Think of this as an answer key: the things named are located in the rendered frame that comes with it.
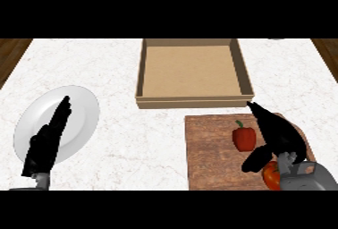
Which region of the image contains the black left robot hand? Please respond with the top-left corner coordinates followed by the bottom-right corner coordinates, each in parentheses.
top-left (19, 95), bottom-right (74, 179)

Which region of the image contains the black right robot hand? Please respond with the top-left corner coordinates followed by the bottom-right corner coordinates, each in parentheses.
top-left (240, 100), bottom-right (308, 174)

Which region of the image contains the red bell pepper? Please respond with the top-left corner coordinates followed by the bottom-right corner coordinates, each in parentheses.
top-left (232, 120), bottom-right (257, 153)

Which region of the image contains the brown wooden cutting board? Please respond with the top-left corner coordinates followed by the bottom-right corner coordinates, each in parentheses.
top-left (183, 112), bottom-right (317, 191)

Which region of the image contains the brown cardboard box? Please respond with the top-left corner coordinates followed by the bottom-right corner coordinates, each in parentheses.
top-left (134, 38), bottom-right (257, 110)

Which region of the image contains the white round plate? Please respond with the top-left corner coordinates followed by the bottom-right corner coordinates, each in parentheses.
top-left (12, 85), bottom-right (102, 165)

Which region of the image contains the red orange tomato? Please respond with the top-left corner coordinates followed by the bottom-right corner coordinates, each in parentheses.
top-left (261, 160), bottom-right (282, 191)

